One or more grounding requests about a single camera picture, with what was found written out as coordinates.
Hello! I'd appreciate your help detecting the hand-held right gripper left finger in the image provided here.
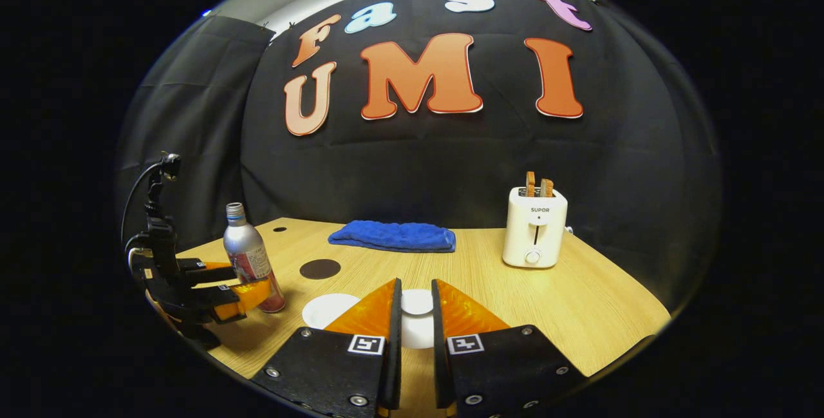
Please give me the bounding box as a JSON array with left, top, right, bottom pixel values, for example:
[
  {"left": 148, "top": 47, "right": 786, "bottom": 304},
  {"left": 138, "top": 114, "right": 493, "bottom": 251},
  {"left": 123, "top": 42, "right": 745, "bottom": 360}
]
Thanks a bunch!
[{"left": 251, "top": 278, "right": 403, "bottom": 418}]

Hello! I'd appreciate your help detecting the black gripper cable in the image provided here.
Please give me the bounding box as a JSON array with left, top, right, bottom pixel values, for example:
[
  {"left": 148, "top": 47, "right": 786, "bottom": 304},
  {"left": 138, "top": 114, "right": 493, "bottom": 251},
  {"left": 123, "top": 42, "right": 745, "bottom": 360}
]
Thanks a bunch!
[{"left": 120, "top": 159, "right": 165, "bottom": 245}]

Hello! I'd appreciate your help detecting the white teacup lid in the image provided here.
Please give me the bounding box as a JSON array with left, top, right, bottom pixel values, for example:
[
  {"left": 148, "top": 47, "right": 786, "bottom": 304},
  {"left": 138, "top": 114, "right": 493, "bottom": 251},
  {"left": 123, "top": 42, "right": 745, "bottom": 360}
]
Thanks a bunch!
[{"left": 400, "top": 289, "right": 436, "bottom": 350}]

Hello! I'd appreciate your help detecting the white toaster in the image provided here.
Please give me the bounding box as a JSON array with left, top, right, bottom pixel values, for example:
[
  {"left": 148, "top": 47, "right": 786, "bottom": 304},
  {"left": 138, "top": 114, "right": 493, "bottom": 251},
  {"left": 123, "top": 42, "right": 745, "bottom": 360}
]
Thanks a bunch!
[{"left": 502, "top": 186, "right": 568, "bottom": 269}]

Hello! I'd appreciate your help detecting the black backdrop cloth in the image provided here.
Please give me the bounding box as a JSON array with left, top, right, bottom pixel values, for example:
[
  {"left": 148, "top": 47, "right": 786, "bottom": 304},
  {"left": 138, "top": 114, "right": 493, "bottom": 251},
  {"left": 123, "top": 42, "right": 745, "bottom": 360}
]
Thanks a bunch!
[{"left": 116, "top": 0, "right": 722, "bottom": 316}]

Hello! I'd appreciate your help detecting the white teacup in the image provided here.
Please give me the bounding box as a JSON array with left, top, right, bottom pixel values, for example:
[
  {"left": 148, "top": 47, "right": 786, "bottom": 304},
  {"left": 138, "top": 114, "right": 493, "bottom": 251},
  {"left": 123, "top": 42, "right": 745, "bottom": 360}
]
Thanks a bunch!
[{"left": 303, "top": 294, "right": 361, "bottom": 330}]

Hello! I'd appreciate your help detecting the blue towel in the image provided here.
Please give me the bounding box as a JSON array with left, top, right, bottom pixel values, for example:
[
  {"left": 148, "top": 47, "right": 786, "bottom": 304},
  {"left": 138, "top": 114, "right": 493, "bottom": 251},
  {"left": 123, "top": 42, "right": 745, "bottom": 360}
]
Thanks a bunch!
[{"left": 328, "top": 220, "right": 457, "bottom": 253}]

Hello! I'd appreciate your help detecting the silver water bottle red label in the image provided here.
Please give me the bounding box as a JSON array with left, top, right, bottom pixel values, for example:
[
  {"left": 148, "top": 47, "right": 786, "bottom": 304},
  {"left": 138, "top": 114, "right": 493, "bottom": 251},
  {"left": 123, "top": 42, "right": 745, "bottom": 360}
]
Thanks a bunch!
[{"left": 223, "top": 202, "right": 286, "bottom": 314}]

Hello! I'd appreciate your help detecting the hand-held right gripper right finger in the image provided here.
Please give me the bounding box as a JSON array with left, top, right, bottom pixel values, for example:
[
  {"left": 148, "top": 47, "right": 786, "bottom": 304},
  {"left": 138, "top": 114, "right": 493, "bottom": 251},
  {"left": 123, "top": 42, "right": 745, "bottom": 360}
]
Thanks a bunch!
[{"left": 431, "top": 278, "right": 586, "bottom": 418}]

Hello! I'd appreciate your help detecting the dark round coaster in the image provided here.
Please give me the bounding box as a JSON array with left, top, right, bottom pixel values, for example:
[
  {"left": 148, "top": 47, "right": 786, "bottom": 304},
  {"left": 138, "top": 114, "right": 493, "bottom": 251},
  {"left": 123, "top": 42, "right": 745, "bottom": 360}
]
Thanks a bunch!
[{"left": 299, "top": 259, "right": 342, "bottom": 280}]

